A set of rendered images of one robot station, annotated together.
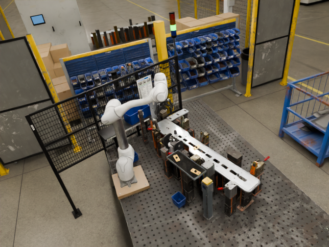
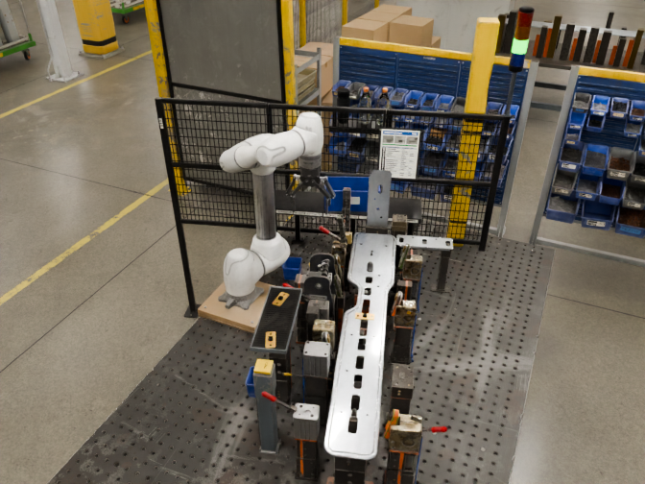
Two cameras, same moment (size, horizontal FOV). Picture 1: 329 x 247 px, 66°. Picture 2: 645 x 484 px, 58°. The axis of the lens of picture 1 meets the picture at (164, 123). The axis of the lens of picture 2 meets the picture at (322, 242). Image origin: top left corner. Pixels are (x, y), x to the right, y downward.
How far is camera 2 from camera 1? 1.44 m
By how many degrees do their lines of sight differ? 33
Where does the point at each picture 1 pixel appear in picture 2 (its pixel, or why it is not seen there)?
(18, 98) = (235, 79)
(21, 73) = (253, 37)
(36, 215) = (152, 276)
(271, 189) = not seen: outside the picture
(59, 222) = (163, 306)
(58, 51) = (403, 29)
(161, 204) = (235, 369)
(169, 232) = (191, 415)
